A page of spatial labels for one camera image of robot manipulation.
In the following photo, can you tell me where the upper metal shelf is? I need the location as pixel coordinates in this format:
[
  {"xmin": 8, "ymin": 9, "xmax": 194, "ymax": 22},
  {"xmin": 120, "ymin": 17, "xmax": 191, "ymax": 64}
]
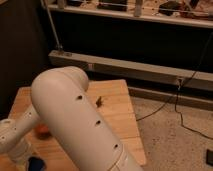
[{"xmin": 47, "ymin": 4, "xmax": 213, "ymax": 29}]

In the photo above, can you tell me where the black box on floor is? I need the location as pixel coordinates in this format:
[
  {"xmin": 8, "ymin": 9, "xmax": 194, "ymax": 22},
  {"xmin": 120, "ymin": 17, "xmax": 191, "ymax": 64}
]
[{"xmin": 206, "ymin": 149, "xmax": 213, "ymax": 166}]

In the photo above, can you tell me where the black device on shelf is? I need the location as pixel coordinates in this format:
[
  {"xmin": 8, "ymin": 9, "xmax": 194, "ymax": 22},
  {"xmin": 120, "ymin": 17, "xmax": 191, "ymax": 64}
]
[{"xmin": 158, "ymin": 1, "xmax": 181, "ymax": 16}]

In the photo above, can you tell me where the thin metal pole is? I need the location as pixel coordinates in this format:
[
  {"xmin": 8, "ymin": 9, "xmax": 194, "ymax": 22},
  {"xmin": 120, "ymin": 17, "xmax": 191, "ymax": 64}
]
[{"xmin": 42, "ymin": 0, "xmax": 63, "ymax": 53}]

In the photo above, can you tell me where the orange toy carrot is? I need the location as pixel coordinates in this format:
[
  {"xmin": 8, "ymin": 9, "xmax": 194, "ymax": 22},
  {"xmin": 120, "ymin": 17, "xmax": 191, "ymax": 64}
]
[{"xmin": 35, "ymin": 124, "xmax": 50, "ymax": 139}]

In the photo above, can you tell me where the black power cable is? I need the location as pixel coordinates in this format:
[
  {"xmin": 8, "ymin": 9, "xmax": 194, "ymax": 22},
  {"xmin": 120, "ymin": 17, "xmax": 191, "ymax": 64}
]
[{"xmin": 135, "ymin": 31, "xmax": 213, "ymax": 141}]

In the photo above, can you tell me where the grey metal beam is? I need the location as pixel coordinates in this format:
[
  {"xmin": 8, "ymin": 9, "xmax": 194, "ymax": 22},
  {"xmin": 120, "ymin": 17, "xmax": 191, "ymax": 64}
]
[{"xmin": 49, "ymin": 50, "xmax": 213, "ymax": 91}]

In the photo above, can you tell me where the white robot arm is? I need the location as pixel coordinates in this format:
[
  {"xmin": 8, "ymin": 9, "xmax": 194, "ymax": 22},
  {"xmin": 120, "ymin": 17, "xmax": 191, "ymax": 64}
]
[{"xmin": 0, "ymin": 66, "xmax": 143, "ymax": 171}]

